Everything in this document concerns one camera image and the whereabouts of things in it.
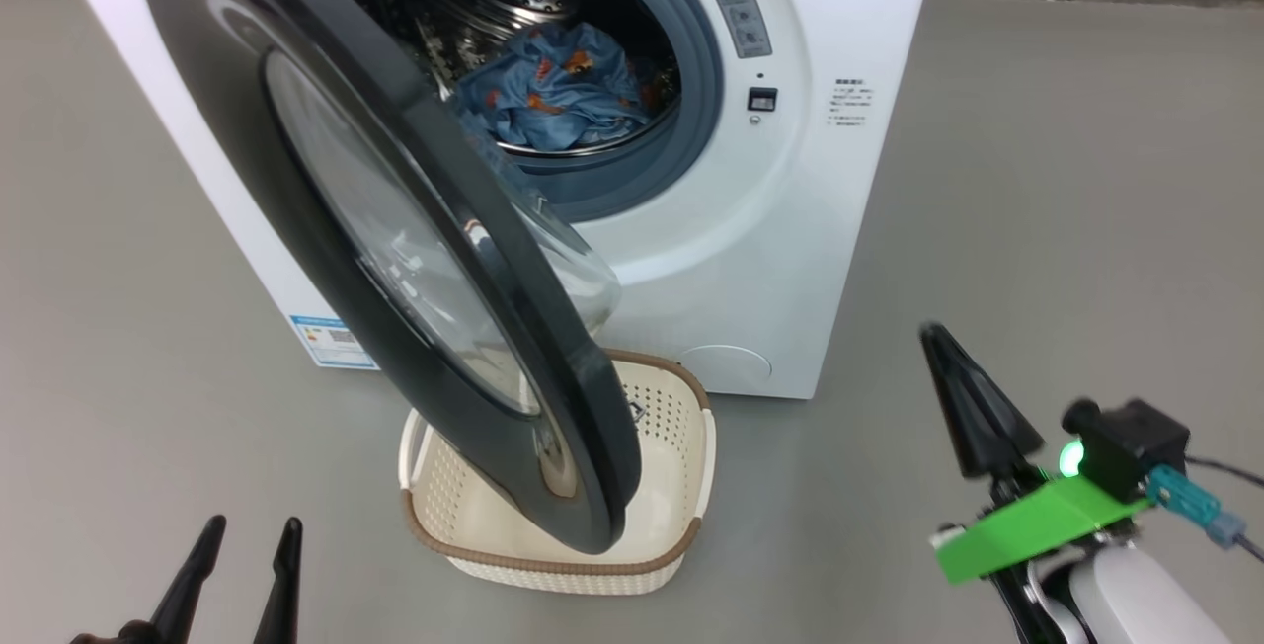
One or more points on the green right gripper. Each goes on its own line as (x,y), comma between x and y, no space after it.
(1037,530)

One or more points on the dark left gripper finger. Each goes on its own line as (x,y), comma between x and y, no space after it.
(188,585)
(281,595)

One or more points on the round white filter cover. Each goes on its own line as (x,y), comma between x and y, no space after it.
(726,369)

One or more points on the cream basket with brown rim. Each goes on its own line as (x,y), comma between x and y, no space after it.
(681,486)

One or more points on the black door latch socket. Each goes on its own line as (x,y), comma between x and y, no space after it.
(761,99)

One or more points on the white front-load washing machine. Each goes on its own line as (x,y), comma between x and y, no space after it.
(750,259)

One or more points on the black glass washer door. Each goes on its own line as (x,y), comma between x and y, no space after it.
(247,160)

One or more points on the grey warning label sticker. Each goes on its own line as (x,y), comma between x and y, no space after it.
(738,10)

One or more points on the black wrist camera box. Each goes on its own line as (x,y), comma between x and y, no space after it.
(1136,442)

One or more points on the blue energy label sticker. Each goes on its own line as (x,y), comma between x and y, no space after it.
(331,343)

